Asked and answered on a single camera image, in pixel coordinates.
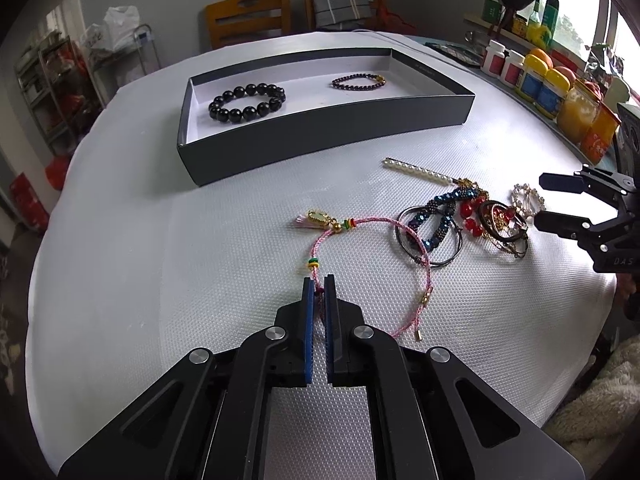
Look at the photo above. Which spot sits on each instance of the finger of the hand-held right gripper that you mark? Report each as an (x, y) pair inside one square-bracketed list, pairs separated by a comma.
[(560, 182), (555, 222)]

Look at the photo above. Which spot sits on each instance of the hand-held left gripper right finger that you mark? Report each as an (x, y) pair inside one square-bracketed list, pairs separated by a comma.
[(329, 332)]

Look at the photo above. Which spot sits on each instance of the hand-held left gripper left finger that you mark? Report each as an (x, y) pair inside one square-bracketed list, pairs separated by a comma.
[(308, 332)]

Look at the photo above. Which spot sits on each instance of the silver bangle rings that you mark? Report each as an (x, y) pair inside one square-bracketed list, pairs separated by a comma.
[(452, 255)]

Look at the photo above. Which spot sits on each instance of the dark grey jewelry box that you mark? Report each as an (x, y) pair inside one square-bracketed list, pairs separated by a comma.
[(300, 152)]

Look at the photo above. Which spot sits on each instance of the orange snack packet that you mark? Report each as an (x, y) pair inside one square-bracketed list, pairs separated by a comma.
[(597, 137)]

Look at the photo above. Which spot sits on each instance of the honey jar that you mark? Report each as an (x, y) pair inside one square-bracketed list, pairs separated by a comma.
[(575, 112)]

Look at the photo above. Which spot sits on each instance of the yellow bottle blue label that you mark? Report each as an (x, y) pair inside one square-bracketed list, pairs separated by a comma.
[(530, 80), (550, 95)]

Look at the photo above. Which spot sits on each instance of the white bottle red label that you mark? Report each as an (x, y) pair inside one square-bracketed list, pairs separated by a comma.
[(492, 60), (512, 70)]

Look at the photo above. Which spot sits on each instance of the yellow green bottle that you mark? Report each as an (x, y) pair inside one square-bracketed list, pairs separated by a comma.
[(537, 32)]

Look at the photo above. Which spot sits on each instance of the cream fluffy garment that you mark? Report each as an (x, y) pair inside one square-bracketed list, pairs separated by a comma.
[(600, 410)]

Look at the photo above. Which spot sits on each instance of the dark green bottle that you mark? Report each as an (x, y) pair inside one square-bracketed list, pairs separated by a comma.
[(551, 12)]

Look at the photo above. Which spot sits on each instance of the green box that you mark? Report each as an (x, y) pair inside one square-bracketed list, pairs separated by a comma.
[(491, 9)]

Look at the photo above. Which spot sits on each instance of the grey plaid cushion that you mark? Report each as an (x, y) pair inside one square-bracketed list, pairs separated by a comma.
[(340, 5)]

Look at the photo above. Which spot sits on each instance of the small red bag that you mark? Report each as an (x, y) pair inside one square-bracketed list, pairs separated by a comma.
[(57, 172)]

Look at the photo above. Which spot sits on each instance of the red canister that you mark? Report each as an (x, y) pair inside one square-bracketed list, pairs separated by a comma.
[(27, 205)]

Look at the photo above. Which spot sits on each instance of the metal cart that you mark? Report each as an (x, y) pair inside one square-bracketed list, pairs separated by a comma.
[(145, 55)]

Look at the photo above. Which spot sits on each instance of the wooden chair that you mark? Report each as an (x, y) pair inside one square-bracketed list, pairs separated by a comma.
[(250, 10)]

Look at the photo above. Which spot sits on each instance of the metal shelf rack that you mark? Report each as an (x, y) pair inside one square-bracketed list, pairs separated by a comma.
[(50, 90)]

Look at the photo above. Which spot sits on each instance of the white plastic bag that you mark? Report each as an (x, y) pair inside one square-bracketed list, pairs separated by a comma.
[(117, 22)]

